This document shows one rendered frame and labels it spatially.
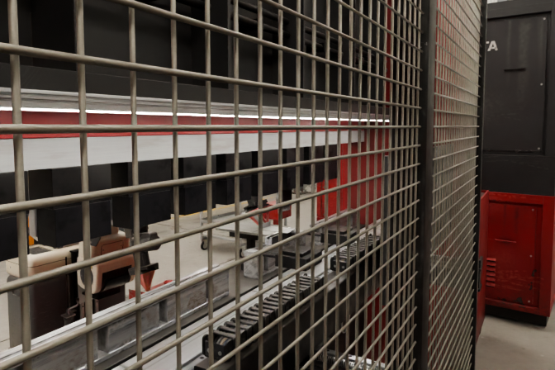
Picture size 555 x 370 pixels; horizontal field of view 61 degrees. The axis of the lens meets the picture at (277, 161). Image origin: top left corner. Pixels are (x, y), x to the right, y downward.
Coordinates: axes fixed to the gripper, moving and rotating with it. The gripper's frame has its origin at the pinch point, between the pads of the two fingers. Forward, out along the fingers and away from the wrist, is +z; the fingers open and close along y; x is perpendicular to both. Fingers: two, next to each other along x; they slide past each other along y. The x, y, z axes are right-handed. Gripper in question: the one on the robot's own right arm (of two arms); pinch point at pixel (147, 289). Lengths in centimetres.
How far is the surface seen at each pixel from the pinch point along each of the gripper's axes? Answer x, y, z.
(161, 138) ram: -39, 55, -47
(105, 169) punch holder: -57, 53, -41
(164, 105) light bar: -60, 76, -49
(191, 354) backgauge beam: -63, 72, 0
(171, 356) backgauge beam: -65, 69, -1
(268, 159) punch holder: 16, 55, -38
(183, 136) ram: -30, 55, -47
